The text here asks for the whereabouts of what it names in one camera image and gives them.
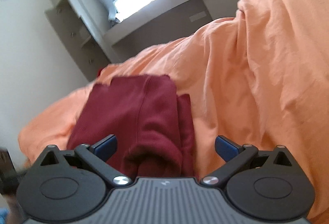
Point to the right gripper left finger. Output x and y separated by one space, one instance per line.
96 156

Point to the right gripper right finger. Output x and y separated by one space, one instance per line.
237 158

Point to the maroon garment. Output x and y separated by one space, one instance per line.
152 123

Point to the orange bed sheet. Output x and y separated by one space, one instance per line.
260 77

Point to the red object behind bed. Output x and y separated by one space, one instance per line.
99 72

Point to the open grey wardrobe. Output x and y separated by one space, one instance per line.
71 24

